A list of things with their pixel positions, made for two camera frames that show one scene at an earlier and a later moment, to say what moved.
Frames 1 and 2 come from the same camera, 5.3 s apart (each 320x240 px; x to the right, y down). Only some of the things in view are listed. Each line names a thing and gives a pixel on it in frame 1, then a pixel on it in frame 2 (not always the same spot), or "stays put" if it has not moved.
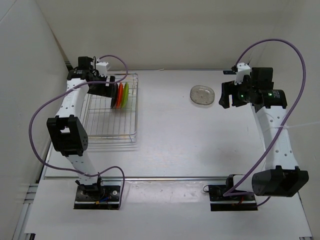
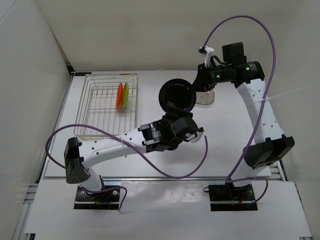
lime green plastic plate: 125,94 stays put
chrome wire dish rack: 106,124 stays put
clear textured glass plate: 202,96 stays put
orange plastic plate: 120,96 stays put
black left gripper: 105,91 -> 172,108
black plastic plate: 114,91 -> 179,91
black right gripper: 228,88 -> 202,83
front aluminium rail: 165,178 stays put
